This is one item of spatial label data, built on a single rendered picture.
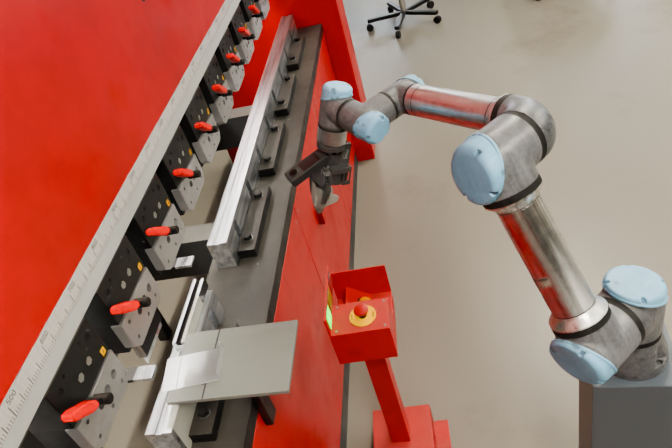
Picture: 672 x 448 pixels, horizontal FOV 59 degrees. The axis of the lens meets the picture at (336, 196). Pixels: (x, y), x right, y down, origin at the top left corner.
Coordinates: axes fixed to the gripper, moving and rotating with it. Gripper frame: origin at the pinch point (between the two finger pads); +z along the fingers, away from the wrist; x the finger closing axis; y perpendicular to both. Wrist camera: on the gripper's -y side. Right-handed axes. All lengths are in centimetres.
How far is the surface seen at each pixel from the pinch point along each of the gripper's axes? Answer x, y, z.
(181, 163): 8.3, -33.7, -15.7
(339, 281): -6.5, 6.3, 22.0
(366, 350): -27.0, 3.7, 28.8
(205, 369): -29, -41, 13
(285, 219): 19.1, 1.1, 15.7
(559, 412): -44, 80, 74
